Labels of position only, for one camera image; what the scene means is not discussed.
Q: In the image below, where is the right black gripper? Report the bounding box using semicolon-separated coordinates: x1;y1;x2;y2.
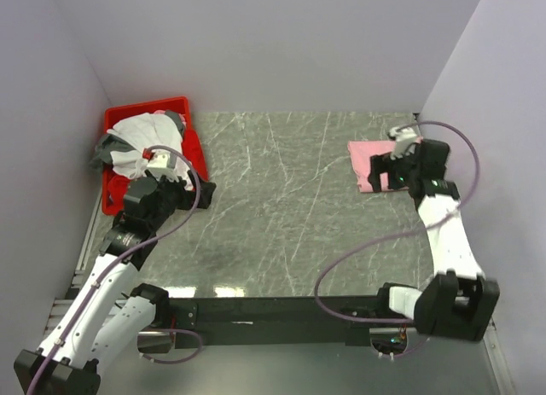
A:
368;142;421;193

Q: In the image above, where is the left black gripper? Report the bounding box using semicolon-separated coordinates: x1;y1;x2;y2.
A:
148;168;215;230

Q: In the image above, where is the pink t-shirt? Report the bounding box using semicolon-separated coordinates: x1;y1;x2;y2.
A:
346;136;424;195

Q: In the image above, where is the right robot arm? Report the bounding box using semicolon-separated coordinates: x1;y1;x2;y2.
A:
368;139;500;342

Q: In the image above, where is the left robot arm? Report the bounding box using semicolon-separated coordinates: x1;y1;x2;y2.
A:
14;177;217;394

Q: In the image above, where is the red plastic bin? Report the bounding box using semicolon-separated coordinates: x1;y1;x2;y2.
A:
102;96;210;219

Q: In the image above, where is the white t-shirt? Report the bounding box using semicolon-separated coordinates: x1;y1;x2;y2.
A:
107;111;187;180

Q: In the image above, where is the grey t-shirt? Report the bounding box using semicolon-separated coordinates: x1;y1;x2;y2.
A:
88;108;189;171

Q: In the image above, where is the black base beam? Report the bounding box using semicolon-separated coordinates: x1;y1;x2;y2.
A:
147;295;413;346

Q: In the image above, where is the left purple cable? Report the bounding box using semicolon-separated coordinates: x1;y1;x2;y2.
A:
26;144;204;395

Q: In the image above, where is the purple cable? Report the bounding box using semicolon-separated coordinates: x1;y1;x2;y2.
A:
313;120;481;360
26;144;204;395

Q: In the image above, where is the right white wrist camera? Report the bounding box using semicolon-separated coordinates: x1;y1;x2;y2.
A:
387;127;421;160

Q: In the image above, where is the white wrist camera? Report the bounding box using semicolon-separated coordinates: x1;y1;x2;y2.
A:
387;127;421;160
142;149;177;177

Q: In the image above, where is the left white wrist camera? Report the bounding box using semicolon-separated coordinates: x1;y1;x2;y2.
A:
142;149;177;177

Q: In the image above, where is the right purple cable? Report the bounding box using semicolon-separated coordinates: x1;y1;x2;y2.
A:
313;120;481;360

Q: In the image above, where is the aluminium frame rail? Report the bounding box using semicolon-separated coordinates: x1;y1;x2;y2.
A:
24;198;513;395

